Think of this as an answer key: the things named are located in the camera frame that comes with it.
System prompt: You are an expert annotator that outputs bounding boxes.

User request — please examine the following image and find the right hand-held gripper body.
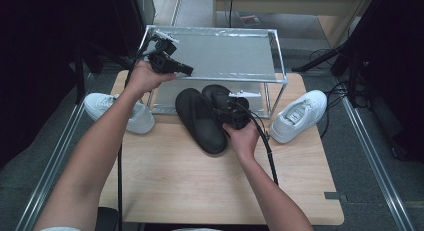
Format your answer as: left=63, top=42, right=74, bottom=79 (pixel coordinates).
left=213, top=89, right=263, bottom=131

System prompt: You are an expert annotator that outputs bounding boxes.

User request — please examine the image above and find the metal shoe rack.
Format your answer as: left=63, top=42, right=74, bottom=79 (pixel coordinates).
left=128, top=24, right=289, bottom=119

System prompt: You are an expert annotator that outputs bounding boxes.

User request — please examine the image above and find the wooden cabinet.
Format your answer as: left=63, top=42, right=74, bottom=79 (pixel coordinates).
left=213, top=0, right=374, bottom=49

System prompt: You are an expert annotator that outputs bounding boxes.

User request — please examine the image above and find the person's left hand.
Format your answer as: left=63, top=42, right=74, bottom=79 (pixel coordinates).
left=124, top=60, right=178, bottom=99

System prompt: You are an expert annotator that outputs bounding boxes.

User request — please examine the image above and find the person's right hand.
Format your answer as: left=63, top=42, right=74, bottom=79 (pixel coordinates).
left=222, top=120, right=262, bottom=161

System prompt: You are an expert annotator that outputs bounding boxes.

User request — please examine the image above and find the dark book with red patch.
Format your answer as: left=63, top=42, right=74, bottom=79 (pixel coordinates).
left=237, top=12, right=261, bottom=28

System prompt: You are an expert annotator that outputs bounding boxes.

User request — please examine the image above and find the bundle of black floor cables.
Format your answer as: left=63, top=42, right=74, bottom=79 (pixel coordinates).
left=319, top=79, right=373, bottom=139

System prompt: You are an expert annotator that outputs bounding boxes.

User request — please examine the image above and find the white sneaker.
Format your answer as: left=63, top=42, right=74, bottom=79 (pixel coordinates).
left=83, top=92, right=156, bottom=135
left=268, top=89, right=328, bottom=145

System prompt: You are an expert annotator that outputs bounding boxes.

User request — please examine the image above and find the dark curtain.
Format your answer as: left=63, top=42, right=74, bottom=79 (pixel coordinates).
left=0, top=0, right=148, bottom=169
left=346, top=0, right=424, bottom=162

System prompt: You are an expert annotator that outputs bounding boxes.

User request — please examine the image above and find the right hand-held gripper cable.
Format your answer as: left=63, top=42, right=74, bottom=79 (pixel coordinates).
left=233, top=100, right=280, bottom=187

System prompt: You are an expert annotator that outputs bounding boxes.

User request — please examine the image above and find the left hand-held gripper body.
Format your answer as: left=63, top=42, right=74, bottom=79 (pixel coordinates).
left=146, top=30, right=181, bottom=75

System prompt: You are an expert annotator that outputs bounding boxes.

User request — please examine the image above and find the metal floor rail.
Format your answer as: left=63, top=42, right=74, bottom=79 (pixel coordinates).
left=13, top=72, right=96, bottom=231
left=341, top=97, right=418, bottom=231

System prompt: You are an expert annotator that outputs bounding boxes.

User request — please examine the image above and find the grey table bracket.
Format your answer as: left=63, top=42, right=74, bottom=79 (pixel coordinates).
left=324, top=191, right=348, bottom=203

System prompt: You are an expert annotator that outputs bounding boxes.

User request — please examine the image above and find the black stand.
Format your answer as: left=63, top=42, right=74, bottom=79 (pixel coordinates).
left=73, top=40, right=135, bottom=105
left=292, top=40, right=371, bottom=109

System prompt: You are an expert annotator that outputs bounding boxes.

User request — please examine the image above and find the grey cabinet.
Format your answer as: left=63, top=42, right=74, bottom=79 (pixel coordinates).
left=134, top=0, right=157, bottom=27

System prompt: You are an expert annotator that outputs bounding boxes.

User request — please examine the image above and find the black shoe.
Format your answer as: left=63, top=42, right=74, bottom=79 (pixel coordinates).
left=201, top=83, right=241, bottom=119
left=174, top=87, right=229, bottom=156

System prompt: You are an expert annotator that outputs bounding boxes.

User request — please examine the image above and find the thin black hanging cable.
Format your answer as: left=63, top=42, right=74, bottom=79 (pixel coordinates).
left=228, top=0, right=235, bottom=28

